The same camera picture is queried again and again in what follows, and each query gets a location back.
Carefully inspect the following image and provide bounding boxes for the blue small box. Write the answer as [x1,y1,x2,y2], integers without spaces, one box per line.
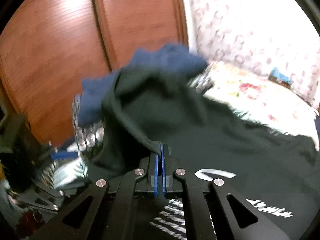
[268,67,291,88]

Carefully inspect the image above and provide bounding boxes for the ring patterned curtain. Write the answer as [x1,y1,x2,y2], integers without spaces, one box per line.
[183,0,319,107]

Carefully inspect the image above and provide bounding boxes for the palm leaf bedsheet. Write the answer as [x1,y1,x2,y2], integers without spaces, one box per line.
[36,157,88,189]

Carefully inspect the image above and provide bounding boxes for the brown louvered wardrobe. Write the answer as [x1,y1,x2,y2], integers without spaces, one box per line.
[1,0,188,145]

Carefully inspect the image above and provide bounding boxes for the floral blanket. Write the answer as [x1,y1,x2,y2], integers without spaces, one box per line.
[204,62,319,150]

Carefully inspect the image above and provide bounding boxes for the navy folded garment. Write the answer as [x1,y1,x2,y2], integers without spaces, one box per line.
[78,44,208,128]

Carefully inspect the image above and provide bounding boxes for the black printed t-shirt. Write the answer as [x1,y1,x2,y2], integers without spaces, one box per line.
[82,67,319,239]

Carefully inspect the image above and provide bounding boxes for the paisley patterned folded garment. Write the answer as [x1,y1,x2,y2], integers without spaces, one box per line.
[71,65,213,158]

